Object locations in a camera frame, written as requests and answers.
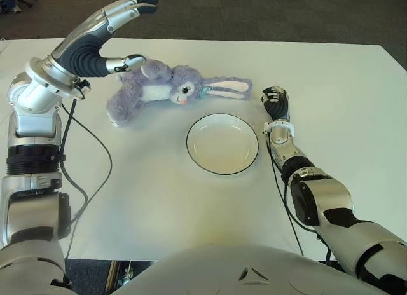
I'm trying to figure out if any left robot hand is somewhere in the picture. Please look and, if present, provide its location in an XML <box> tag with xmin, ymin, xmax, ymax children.
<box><xmin>47</xmin><ymin>0</ymin><xmax>159</xmax><ymax>78</ymax></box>

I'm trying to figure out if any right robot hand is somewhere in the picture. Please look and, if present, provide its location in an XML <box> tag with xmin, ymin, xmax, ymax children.
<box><xmin>261</xmin><ymin>85</ymin><xmax>292</xmax><ymax>123</ymax></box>

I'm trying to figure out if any purple plush bunny doll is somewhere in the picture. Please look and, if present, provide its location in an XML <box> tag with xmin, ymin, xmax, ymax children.
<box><xmin>105</xmin><ymin>62</ymin><xmax>253</xmax><ymax>128</ymax></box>

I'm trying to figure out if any white plate black rim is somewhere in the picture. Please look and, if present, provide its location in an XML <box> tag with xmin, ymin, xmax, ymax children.
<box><xmin>186</xmin><ymin>113</ymin><xmax>259</xmax><ymax>177</ymax></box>

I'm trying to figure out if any person leg with sneaker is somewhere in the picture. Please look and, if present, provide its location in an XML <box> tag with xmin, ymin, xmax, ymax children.
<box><xmin>0</xmin><ymin>0</ymin><xmax>22</xmax><ymax>15</ymax></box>

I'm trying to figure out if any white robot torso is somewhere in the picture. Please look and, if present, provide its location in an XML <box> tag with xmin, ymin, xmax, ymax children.
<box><xmin>109</xmin><ymin>242</ymin><xmax>387</xmax><ymax>295</ymax></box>

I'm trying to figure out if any metal table leg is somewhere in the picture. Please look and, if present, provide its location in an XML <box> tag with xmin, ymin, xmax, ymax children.
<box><xmin>107</xmin><ymin>259</ymin><xmax>121</xmax><ymax>290</ymax></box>

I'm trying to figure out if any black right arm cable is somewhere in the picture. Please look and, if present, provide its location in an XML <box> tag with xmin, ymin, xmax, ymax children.
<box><xmin>265</xmin><ymin>132</ymin><xmax>305</xmax><ymax>256</ymax></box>

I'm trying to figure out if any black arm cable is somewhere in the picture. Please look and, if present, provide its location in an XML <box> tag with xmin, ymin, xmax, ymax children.
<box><xmin>265</xmin><ymin>132</ymin><xmax>305</xmax><ymax>256</ymax></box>
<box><xmin>59</xmin><ymin>97</ymin><xmax>113</xmax><ymax>261</ymax></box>

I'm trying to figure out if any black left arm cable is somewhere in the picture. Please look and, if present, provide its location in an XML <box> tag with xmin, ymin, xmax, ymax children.
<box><xmin>59</xmin><ymin>97</ymin><xmax>113</xmax><ymax>261</ymax></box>

